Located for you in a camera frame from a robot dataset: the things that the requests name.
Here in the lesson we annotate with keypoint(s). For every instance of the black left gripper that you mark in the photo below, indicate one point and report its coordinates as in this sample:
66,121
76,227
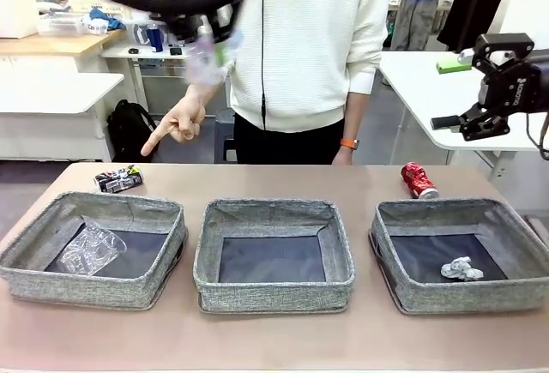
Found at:
197,25

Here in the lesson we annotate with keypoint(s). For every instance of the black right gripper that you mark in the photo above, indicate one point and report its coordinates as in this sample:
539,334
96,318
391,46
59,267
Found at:
523,88

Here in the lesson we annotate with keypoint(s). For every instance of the crushed clear bottle pink label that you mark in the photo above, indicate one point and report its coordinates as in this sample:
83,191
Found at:
206,68

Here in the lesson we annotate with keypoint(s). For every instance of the crushed red soda can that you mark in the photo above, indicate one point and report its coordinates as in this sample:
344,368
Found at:
418,180

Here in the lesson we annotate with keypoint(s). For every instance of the paper ball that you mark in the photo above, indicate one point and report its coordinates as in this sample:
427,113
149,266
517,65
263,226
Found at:
461,269

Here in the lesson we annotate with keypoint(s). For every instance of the clear plastic cup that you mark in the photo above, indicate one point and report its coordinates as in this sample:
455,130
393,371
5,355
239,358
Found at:
92,248

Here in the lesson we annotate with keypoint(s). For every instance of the person's left forearm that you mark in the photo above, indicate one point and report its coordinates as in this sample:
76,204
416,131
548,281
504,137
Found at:
357,113

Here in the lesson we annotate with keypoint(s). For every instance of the person's right forearm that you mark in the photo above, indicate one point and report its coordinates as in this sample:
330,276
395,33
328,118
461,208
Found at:
212,92

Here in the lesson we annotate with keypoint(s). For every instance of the person's right hand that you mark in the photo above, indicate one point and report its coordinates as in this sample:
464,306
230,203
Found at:
184,116

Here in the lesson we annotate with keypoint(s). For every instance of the person's left hand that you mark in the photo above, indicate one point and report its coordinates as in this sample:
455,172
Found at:
344,158

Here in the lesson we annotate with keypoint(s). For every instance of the black phone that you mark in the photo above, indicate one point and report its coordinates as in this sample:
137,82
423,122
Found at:
175,51

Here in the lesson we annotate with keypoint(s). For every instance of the large white table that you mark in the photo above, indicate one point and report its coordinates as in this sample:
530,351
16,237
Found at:
420,81

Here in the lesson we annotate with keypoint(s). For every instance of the white desk with drawer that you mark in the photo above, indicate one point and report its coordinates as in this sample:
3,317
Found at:
163,86

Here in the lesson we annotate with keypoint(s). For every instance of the blue bottle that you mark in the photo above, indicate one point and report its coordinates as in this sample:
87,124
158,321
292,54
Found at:
154,38

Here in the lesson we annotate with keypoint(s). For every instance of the grey stool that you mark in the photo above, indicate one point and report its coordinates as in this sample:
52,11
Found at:
224,133

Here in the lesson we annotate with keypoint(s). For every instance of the hanging black coat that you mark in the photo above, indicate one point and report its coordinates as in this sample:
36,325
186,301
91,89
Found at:
476,4

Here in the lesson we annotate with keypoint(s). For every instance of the white knit sweater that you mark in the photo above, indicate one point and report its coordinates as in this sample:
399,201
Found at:
309,47

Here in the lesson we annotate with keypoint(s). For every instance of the person in blue jacket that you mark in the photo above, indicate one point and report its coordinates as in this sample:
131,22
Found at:
422,4

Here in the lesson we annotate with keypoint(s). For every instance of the black trousers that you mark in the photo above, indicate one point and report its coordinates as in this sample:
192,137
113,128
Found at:
287,146

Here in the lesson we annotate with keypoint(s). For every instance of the blue cloth bag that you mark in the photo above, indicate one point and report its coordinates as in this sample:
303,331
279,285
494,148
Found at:
107,21

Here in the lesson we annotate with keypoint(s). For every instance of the black backpack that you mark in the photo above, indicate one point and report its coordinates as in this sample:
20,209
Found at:
130,133

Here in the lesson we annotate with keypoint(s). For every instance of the beige printed crate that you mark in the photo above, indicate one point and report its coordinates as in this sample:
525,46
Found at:
96,4

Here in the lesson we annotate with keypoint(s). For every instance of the orange wrist watch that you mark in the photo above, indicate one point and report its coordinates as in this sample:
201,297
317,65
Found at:
349,143

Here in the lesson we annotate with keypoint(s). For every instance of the black snack wrapper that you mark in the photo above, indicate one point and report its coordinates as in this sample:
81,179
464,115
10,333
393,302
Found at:
119,181

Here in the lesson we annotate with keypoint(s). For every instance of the white mesh basket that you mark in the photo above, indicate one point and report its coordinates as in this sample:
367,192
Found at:
60,25

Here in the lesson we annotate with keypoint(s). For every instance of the wooden top table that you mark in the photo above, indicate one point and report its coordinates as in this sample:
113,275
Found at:
56,45

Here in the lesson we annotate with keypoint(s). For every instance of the low white desk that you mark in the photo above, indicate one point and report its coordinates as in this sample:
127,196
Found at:
51,94

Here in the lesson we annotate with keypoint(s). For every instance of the white plastic box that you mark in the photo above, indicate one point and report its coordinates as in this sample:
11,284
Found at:
17,10

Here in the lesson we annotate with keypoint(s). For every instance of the grey fabric basket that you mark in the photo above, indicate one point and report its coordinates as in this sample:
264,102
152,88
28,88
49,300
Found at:
86,293
472,298
274,298

